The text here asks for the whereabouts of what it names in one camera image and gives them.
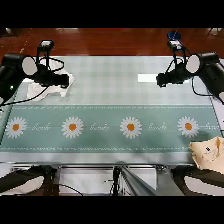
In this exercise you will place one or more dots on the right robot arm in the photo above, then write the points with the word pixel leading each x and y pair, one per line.
pixel 213 71

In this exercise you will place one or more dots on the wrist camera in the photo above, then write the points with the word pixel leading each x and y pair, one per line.
pixel 175 45
pixel 46 44

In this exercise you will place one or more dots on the white garment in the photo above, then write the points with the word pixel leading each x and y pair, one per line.
pixel 38 90

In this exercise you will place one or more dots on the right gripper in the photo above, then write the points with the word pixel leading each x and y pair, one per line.
pixel 170 79

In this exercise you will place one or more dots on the cream garment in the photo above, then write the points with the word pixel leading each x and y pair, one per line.
pixel 210 155

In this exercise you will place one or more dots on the silver frame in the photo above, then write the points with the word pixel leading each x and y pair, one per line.
pixel 141 186

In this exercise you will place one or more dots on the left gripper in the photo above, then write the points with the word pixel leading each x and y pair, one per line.
pixel 55 80

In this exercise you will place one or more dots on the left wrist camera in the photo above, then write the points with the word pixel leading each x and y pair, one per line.
pixel 46 44

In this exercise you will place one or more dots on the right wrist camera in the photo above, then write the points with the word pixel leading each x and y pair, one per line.
pixel 175 45

